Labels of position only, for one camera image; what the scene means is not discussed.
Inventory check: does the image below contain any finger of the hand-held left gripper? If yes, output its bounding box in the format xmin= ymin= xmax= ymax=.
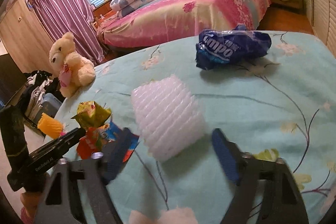
xmin=59 ymin=128 xmax=87 ymax=147

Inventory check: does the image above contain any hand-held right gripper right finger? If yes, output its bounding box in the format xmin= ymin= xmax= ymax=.
xmin=211 ymin=128 xmax=310 ymax=224

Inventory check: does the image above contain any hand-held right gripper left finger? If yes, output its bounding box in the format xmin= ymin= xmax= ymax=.
xmin=34 ymin=127 xmax=133 ymax=224

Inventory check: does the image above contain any red snack wrapper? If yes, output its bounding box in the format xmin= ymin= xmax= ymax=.
xmin=76 ymin=122 xmax=140 ymax=163

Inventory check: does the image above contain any yellow green wrapper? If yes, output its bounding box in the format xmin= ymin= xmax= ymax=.
xmin=71 ymin=101 xmax=112 ymax=130

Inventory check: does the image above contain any orange foam net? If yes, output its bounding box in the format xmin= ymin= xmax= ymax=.
xmin=37 ymin=113 xmax=64 ymax=139

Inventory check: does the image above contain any white foam wrap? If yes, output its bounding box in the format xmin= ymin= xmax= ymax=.
xmin=131 ymin=76 xmax=208 ymax=163

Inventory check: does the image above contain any white foam block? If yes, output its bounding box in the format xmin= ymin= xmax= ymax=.
xmin=128 ymin=209 xmax=198 ymax=224

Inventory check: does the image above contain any blue plastic wrapper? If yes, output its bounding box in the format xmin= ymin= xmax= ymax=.
xmin=195 ymin=25 xmax=272 ymax=71

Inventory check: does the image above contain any person's left hand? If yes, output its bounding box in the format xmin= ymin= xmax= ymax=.
xmin=20 ymin=191 xmax=44 ymax=211

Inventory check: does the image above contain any blue suitcase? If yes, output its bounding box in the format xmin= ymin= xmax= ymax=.
xmin=34 ymin=101 xmax=62 ymax=122

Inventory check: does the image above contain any light blue floral tablecloth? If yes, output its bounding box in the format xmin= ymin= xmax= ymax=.
xmin=43 ymin=30 xmax=336 ymax=224

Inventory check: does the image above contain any pile of clothes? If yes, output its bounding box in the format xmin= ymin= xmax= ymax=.
xmin=22 ymin=70 xmax=63 ymax=119

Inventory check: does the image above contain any cream teddy bear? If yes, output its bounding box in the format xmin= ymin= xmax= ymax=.
xmin=49 ymin=31 xmax=96 ymax=98

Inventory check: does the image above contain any dark screen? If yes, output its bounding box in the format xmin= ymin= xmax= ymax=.
xmin=0 ymin=53 xmax=27 ymax=109

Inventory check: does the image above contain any light wooden wardrobe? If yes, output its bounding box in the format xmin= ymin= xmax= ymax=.
xmin=0 ymin=0 xmax=54 ymax=73

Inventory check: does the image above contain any wide pink satin curtain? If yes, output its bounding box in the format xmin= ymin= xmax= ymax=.
xmin=31 ymin=0 xmax=104 ymax=65

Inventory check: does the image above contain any bed with pink floral sheet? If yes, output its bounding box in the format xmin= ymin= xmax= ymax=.
xmin=98 ymin=0 xmax=271 ymax=48

